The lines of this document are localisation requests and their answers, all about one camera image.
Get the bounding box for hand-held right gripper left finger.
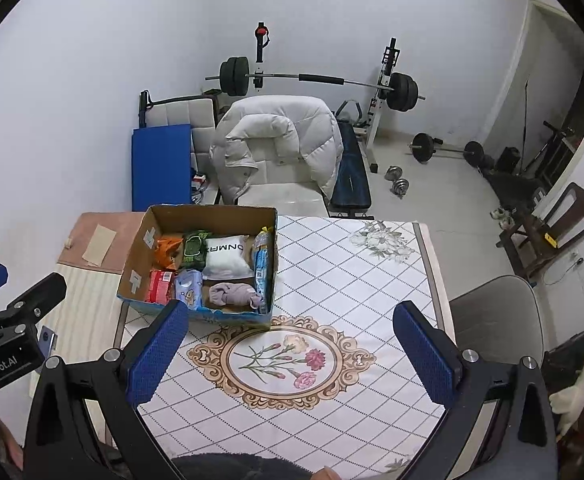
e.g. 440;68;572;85
22;300;190;480

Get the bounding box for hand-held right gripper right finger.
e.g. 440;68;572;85
393;301;558;480

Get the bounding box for red snack packet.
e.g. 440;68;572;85
144;269;177;305

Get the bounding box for light blue tissue pack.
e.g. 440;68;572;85
172;269;205;309

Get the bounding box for cardboard box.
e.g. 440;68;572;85
116;204;279;330

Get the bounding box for purple socks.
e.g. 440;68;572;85
208;281;263;310

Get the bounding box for orange snack packet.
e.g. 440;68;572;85
153;236;185;271

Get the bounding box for green snack packet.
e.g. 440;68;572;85
181;230;210;270

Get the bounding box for white tissue pack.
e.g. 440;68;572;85
202;234;255;281

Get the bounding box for blue white long packet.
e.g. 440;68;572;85
253;247;273;301

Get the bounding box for clear plastic food bag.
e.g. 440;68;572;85
253;227;274;256

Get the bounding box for person's left forearm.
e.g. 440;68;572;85
0;407;25;453

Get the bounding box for beige striped cloth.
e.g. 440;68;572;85
36;269;123;358

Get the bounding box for blue smartphone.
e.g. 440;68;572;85
38;326;57;356

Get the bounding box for beige paper sheet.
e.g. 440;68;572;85
82;225;117;267

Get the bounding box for grey plastic chair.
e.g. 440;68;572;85
448;275;545;356

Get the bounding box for pink brown board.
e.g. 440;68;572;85
58;211;147;273

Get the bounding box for floral checked tablecloth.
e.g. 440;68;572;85
114;215;455;476

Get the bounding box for person's dark fleece clothing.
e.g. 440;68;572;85
172;452;323;480

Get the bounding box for white plush goose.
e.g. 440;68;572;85
549;327;584;436

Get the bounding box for blue folded mat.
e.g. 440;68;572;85
130;123;193;212

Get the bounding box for black floor mat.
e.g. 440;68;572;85
482;170;548;211

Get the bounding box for black weight bench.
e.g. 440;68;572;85
329;101;375;220

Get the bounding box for white leather chair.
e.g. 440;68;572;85
237;182;330;218

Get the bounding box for dark wooden chair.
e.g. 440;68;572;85
497;182;584;281

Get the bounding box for short barbell with black plates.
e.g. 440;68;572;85
408;132;488;168

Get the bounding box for white padded panel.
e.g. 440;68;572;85
139;91;219;161

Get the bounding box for black metal stand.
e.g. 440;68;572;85
519;120;580;181

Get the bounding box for white puffer jacket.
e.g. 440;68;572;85
209;95;343;206

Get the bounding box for thin black pole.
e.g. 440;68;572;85
522;80;531;171

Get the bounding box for white barbell rack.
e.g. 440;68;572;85
252;22;401;171

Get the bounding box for long barbell with black plates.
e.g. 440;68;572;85
204;56;427;112

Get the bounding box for black cable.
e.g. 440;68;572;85
542;255;584;286

